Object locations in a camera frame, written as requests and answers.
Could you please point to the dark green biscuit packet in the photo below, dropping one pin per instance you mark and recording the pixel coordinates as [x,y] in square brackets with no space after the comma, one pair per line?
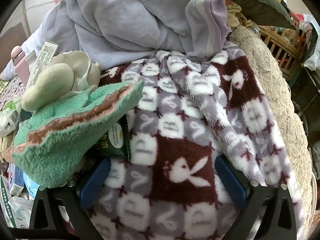
[115,140]

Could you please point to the green fuzzy sock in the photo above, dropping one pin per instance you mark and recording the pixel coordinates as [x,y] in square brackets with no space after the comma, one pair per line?
[62,150]

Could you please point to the cream plush bunny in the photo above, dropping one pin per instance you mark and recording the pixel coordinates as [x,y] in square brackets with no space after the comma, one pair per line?
[47,90]

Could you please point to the white green medicine box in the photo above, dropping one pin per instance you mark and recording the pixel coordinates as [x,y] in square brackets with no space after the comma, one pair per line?
[45,53]

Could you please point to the white green carton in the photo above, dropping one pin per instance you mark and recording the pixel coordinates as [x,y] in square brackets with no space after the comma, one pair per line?
[15,210]

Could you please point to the olive green pillow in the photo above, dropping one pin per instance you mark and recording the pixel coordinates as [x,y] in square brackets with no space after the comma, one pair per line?
[262,7]

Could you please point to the beige shaggy blanket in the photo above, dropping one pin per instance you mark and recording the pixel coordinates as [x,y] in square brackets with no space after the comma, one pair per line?
[282,105]

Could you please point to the white plastic bag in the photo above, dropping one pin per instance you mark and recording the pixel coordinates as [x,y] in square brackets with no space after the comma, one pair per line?
[312,55]

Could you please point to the pink bottle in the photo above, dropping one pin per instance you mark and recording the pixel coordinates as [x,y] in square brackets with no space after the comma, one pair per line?
[21,67]

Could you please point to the lavender fleece blanket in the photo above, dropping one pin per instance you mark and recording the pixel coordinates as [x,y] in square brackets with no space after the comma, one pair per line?
[125,17]

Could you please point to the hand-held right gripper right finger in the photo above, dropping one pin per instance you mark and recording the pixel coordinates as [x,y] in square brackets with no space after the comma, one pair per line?
[230,180]

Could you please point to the cream fuzzy sock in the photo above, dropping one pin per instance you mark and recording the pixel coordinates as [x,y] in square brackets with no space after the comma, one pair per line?
[82,67]

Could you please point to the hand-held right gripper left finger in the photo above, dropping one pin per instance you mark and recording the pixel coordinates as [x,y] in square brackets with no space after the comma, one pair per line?
[96,182]

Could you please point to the blue snack packet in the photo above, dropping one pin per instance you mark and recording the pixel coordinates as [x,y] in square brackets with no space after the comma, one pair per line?
[31,187]

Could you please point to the white box red blue circle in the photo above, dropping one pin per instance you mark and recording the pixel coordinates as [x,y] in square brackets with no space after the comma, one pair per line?
[16,180]

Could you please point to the pale yellow cloth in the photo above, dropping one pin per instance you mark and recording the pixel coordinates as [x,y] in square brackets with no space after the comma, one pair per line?
[237,17]

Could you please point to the wooden crib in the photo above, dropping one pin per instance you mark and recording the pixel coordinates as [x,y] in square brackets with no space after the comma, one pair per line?
[280,45]

